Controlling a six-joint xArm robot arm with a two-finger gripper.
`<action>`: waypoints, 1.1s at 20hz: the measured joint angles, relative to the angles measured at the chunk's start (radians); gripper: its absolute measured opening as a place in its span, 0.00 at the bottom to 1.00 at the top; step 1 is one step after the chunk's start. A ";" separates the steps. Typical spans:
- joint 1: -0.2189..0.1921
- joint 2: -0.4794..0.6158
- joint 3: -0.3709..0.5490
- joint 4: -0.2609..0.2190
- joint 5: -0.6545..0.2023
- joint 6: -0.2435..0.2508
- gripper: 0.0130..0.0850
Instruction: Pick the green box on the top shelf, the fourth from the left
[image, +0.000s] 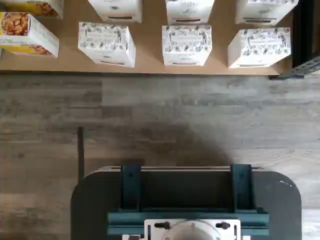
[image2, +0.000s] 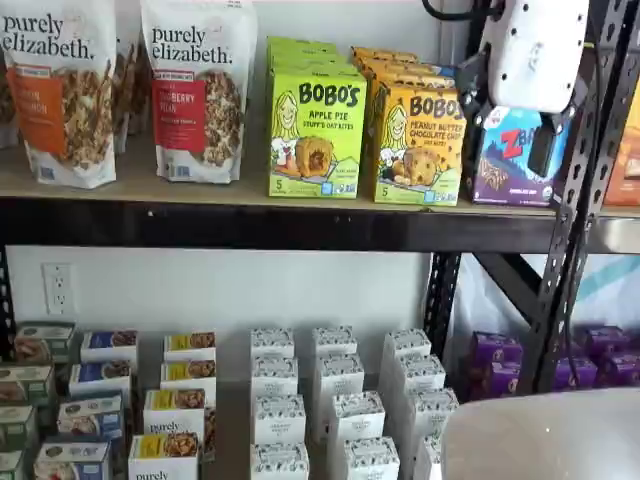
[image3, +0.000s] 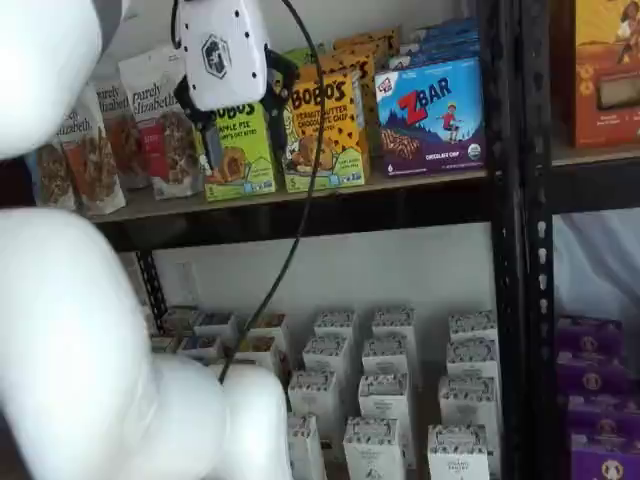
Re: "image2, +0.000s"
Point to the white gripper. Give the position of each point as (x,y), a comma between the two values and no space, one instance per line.
(530,55)

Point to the green Bobo's apple pie box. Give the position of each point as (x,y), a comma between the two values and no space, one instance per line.
(305,55)
(300,42)
(320,135)
(310,66)

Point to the blue purple Zbar box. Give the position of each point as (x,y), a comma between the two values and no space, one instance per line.
(500,165)
(447,70)

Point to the yellow Bobo's peanut butter box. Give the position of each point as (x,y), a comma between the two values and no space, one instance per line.
(385,53)
(420,150)
(395,65)
(410,77)

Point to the orange snack box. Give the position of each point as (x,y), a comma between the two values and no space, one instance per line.
(625,150)

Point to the purple snack box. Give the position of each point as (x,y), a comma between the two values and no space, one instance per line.
(620,370)
(604,340)
(500,382)
(575,374)
(497,347)

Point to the white patterned pantry box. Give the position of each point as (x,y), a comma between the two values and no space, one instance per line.
(335,341)
(371,460)
(280,420)
(406,344)
(275,377)
(356,417)
(431,460)
(340,375)
(420,375)
(431,412)
(272,342)
(280,462)

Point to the wooden shelf board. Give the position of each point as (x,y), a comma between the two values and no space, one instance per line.
(135,186)

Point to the yellow label granola box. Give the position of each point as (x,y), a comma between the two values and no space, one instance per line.
(187,376)
(190,345)
(162,457)
(175,412)

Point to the blue label oatmeal box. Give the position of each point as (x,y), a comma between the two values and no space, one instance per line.
(107,345)
(90,417)
(72,462)
(100,380)

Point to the green label oatmeal box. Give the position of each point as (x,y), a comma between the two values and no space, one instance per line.
(17,427)
(25,385)
(45,340)
(11,467)

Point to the white plastic bag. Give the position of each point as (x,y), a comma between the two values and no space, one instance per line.
(480,300)

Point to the red label granola bag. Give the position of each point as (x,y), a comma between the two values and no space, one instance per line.
(200,100)

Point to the white granola bag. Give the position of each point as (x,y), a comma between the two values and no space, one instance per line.
(127,90)
(6,100)

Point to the orange label granola bag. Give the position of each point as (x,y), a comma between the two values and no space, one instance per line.
(60,100)

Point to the perforated metal upright post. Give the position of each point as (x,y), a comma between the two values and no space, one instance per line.
(570,235)

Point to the black metal shelf frame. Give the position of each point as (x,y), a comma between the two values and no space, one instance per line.
(250,225)

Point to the white wall outlet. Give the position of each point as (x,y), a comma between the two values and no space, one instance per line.
(57,290)

